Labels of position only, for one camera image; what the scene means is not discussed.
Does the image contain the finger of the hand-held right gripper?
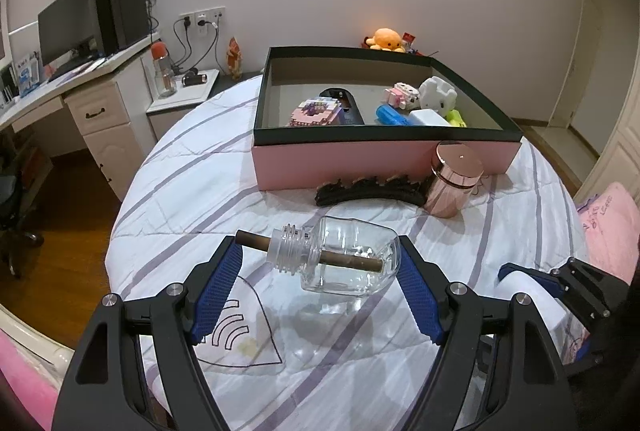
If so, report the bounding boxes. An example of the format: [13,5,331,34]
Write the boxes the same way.
[564,330,602,368]
[499,256,630,327]

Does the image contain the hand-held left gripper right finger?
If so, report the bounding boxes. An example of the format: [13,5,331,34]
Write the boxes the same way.
[397,236,573,431]

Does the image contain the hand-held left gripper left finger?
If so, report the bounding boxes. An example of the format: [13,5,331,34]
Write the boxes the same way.
[52,235,246,431]

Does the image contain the brown wooden stick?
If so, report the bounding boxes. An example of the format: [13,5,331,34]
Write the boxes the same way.
[236,232,385,273]

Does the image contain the clear glass bottle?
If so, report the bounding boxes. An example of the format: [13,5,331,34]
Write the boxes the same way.
[266,217,401,297]

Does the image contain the pink box with dark rim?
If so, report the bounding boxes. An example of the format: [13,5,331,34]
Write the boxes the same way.
[251,46,523,192]

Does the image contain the blue cylindrical toy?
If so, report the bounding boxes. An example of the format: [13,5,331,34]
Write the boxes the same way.
[376,105,415,128]

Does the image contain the black remote control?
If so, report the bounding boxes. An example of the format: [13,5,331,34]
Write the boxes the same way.
[319,87,363,126]

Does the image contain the pink white block toy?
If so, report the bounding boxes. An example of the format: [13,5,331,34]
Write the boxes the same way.
[384,82,420,110]

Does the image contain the pink pillow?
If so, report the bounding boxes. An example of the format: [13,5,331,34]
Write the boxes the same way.
[575,181,640,283]

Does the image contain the rose gold metal jar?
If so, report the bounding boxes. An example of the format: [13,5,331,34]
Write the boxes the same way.
[424,141,485,218]

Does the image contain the black hair claw clip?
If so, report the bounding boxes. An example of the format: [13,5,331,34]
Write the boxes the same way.
[314,175,433,208]

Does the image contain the white rectangular block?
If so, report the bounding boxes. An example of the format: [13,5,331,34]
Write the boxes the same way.
[409,108,452,128]

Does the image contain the low white cabinet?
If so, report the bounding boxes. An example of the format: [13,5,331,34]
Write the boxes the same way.
[146,68,221,142]

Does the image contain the white cat figure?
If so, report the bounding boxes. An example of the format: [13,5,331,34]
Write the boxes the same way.
[417,76,460,112]

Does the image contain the white desk with drawers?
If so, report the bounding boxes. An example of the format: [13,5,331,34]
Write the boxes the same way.
[0,31,162,202]

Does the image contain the pink pixel block figure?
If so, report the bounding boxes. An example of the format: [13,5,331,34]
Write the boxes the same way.
[287,97,346,128]

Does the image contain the dark topped low bench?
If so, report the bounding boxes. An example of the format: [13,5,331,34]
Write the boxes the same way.
[210,71,266,100]

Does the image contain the pink cloth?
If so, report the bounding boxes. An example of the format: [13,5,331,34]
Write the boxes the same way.
[0,331,59,431]

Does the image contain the clear bottle with red cap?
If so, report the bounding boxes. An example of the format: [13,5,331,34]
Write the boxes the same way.
[151,42,178,99]

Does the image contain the black office chair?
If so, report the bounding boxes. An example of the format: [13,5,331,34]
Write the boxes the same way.
[0,131,47,278]

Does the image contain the orange red ornament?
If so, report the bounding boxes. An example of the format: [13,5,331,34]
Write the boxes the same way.
[227,37,244,79]

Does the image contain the orange octopus plush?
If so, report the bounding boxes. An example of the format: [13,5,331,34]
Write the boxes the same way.
[365,27,407,54]

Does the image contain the papers on desk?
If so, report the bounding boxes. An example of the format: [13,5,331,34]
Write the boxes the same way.
[50,58,107,84]

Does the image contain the blue white box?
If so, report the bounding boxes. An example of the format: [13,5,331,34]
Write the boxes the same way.
[15,52,41,96]

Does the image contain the black computer tower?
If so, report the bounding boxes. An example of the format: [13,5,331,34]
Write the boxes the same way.
[94,0,151,56]

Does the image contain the black computer monitor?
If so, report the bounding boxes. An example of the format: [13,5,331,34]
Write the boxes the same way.
[37,0,103,68]

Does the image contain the white round bed frame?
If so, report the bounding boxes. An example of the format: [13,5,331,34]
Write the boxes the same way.
[0,301,77,364]

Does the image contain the white door frame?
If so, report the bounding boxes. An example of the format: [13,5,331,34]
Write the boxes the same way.
[547,0,603,158]

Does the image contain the grey power cable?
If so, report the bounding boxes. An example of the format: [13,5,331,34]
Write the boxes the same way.
[190,23,221,72]

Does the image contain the black power cable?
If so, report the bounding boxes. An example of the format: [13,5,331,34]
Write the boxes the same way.
[173,17,195,68]

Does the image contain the white wall power outlet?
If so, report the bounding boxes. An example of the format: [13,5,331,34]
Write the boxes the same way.
[179,8,226,28]

